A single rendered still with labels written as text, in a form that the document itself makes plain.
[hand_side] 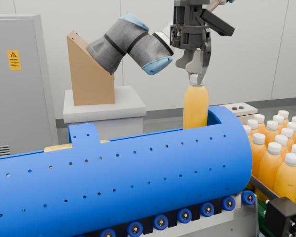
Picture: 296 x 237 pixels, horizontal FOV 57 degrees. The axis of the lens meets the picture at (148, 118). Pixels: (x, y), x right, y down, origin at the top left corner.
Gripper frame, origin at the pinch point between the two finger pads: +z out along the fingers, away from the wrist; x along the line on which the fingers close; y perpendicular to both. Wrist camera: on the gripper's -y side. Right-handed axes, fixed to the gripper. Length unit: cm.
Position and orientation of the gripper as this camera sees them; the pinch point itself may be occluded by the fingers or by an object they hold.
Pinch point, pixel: (197, 77)
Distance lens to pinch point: 77.9
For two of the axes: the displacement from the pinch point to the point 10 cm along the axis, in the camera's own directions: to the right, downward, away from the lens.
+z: 0.0, 9.2, 3.9
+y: -9.4, 1.3, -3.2
